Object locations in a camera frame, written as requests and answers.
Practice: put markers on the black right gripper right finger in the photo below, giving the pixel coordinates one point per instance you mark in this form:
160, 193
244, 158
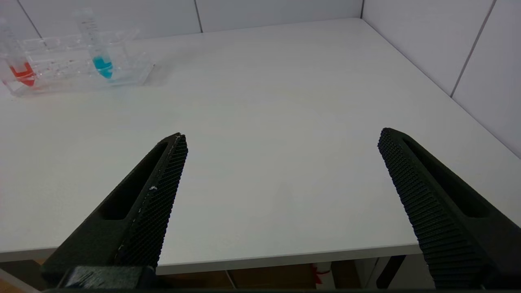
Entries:
447, 219

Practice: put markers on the test tube with blue pigment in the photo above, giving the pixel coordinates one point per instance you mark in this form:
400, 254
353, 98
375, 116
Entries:
101, 65

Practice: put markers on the clear acrylic test tube rack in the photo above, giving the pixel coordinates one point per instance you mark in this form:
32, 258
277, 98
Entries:
69, 61

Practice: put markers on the black table leg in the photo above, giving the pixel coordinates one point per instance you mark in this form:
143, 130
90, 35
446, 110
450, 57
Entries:
388, 272

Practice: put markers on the white red printed object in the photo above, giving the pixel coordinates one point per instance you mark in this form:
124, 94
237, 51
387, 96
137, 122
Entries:
322, 274

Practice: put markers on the test tube with red pigment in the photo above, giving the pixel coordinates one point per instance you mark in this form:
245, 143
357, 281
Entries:
22, 73

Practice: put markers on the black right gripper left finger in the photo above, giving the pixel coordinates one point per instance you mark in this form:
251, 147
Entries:
134, 219

